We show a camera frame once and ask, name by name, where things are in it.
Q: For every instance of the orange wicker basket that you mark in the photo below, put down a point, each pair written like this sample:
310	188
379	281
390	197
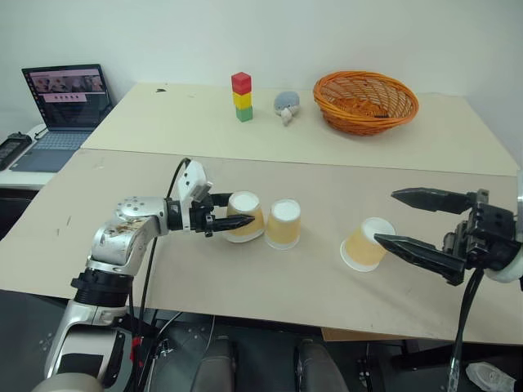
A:
367	116

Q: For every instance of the dark rounded shape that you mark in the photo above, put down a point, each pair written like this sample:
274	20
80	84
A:
318	367
216	363

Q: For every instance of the white crumpled wrapper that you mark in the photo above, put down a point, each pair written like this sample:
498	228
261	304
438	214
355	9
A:
490	375

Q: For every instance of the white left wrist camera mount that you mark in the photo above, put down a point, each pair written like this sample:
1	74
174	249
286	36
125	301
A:
192	177

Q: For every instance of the red cube block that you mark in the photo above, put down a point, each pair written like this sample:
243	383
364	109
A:
240	83

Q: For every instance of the white side table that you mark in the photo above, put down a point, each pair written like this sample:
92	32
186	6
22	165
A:
24	178

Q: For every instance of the black handheld device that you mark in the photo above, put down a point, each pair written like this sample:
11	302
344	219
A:
14	147

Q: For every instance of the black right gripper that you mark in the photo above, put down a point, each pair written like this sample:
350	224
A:
490	237

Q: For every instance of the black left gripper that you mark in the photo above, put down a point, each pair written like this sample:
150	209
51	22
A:
200	220

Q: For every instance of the brown cardboard piece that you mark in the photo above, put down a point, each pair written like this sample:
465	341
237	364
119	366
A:
359	334

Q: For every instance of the yellow paper cup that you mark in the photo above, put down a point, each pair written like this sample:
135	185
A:
361	249
284	224
245	204

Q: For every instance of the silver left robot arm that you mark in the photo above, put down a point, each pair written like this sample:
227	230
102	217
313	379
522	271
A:
122	241

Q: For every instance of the yellow cube block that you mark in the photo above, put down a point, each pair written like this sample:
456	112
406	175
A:
242	100

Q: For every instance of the blue open laptop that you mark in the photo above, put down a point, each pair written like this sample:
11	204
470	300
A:
69	102

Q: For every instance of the grey plush toy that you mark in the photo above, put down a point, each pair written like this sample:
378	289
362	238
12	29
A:
286	102

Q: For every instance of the green cube block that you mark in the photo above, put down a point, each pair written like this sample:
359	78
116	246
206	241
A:
244	114

